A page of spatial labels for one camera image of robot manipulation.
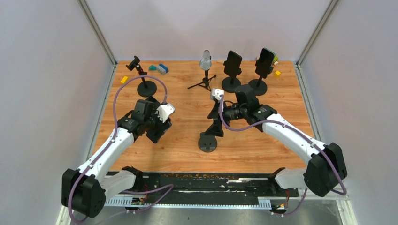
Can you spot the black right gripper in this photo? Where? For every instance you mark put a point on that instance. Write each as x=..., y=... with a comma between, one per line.
x=216, y=128

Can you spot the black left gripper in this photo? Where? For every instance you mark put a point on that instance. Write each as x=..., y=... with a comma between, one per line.
x=154, y=114

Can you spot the grey round stand base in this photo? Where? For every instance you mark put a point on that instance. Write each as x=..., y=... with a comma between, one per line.
x=207, y=143

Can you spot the black phone stand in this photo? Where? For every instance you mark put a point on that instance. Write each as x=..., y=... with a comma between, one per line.
x=258, y=85
x=145, y=88
x=230, y=83

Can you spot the black teal-edged smartphone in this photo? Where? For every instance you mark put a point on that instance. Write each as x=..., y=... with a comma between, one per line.
x=265, y=62

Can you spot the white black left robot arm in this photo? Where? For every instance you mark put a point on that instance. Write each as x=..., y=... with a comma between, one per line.
x=87, y=188

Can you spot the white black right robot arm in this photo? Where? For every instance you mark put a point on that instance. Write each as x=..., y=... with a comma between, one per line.
x=325, y=166

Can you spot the yellow toy brick left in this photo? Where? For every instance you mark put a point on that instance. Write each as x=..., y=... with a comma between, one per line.
x=124, y=80

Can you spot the blue grey toy bricks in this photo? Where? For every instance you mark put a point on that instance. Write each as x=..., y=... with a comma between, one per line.
x=162, y=69

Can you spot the teal toy block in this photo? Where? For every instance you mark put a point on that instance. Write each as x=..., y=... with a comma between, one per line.
x=152, y=68

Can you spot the red toy brick car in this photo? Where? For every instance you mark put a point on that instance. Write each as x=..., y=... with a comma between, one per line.
x=275, y=61

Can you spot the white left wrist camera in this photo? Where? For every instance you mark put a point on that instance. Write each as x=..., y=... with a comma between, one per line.
x=165, y=111

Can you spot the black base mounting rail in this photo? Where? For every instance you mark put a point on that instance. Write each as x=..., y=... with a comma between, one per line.
x=214, y=188

